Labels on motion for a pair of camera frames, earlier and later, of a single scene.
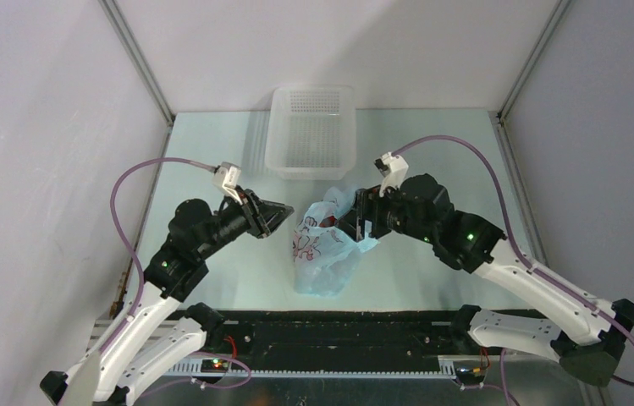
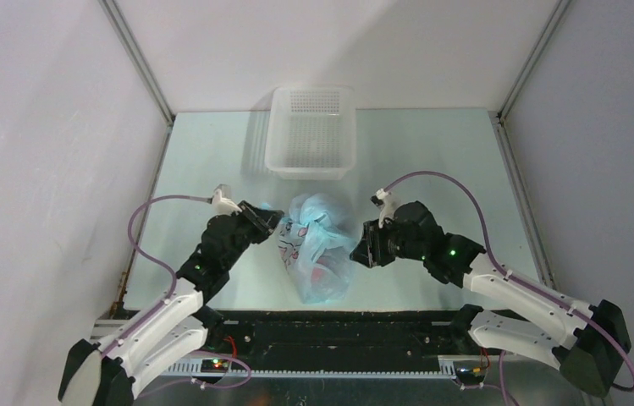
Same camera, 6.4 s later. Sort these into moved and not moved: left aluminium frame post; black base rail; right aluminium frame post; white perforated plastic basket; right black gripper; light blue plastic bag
Moved: right black gripper; light blue plastic bag
Not moved: black base rail; right aluminium frame post; left aluminium frame post; white perforated plastic basket
